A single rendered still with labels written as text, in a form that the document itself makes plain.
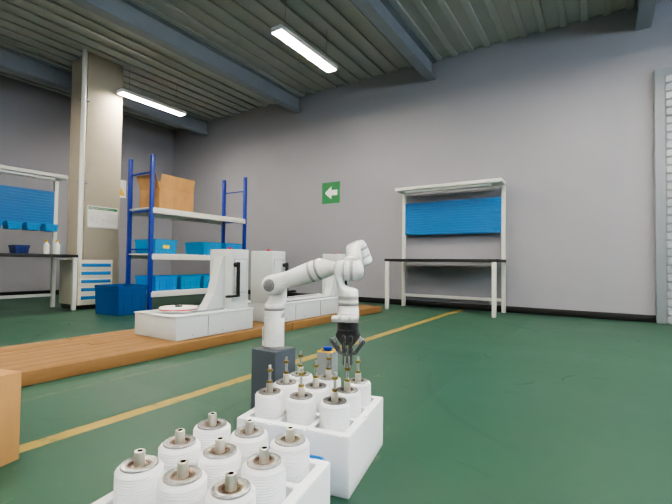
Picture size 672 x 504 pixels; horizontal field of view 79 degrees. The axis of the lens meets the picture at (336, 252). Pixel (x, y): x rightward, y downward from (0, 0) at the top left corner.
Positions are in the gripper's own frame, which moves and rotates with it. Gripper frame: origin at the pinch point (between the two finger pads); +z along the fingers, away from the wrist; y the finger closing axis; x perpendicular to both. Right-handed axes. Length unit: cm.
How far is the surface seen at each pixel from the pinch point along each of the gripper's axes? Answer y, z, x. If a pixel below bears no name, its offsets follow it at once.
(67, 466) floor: 90, 35, 22
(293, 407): 14.8, 12.1, 14.2
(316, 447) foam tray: 6.0, 21.7, 18.7
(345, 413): -1.9, 12.5, 14.4
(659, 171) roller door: -311, -149, -419
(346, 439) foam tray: -3.3, 17.8, 20.4
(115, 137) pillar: 473, -239, -454
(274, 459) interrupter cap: 7, 10, 53
